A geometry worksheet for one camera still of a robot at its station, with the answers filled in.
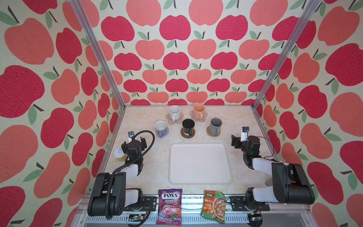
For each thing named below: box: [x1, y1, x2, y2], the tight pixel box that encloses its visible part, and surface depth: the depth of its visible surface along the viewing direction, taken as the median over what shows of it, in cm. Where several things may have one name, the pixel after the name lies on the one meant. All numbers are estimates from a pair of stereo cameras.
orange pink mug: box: [193, 103, 206, 120], surface depth 110 cm
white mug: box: [168, 104, 182, 122], surface depth 110 cm
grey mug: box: [209, 117, 223, 137], surface depth 99 cm
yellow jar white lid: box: [113, 147, 129, 162], surface depth 88 cm
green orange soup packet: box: [200, 190, 226, 226], surface depth 74 cm
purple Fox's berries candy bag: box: [155, 188, 183, 227], surface depth 73 cm
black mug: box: [182, 118, 196, 137], surface depth 98 cm
